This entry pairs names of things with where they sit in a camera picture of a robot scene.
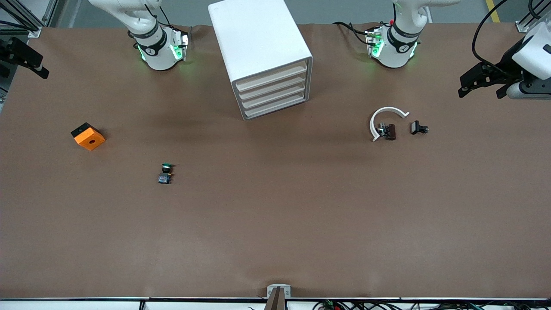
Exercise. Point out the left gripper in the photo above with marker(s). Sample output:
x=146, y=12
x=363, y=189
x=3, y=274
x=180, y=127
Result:
x=506, y=63

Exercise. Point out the brown table mat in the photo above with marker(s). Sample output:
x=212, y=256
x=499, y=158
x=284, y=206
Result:
x=275, y=215

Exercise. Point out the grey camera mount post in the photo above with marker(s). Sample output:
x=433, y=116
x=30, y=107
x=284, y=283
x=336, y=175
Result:
x=275, y=303

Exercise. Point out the orange box with black base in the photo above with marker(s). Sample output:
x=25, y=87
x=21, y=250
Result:
x=89, y=138

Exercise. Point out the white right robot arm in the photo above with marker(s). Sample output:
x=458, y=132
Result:
x=159, y=51

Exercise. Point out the aluminium frame post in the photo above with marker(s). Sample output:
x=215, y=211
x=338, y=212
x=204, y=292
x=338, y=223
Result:
x=523, y=26
x=36, y=31

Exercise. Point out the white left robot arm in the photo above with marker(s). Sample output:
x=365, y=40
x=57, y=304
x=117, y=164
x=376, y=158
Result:
x=394, y=51

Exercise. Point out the grey metal bracket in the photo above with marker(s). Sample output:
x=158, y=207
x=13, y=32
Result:
x=271, y=287

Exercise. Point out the small black clip component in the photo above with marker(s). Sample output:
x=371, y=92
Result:
x=416, y=127

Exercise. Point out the green push button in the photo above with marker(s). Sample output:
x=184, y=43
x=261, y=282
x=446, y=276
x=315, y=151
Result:
x=165, y=173

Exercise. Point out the small brown electrical component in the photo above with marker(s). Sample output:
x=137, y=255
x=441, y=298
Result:
x=390, y=131

